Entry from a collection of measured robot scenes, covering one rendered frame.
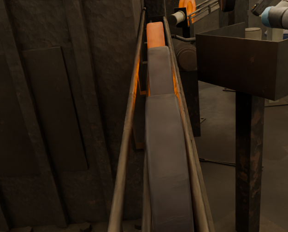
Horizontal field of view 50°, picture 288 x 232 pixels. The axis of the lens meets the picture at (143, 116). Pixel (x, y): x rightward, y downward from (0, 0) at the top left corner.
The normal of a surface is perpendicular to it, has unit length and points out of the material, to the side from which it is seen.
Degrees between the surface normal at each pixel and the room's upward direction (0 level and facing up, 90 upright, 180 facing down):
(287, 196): 0
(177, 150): 41
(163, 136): 33
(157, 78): 46
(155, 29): 22
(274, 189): 0
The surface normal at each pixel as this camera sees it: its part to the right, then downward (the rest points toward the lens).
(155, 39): -0.11, -0.40
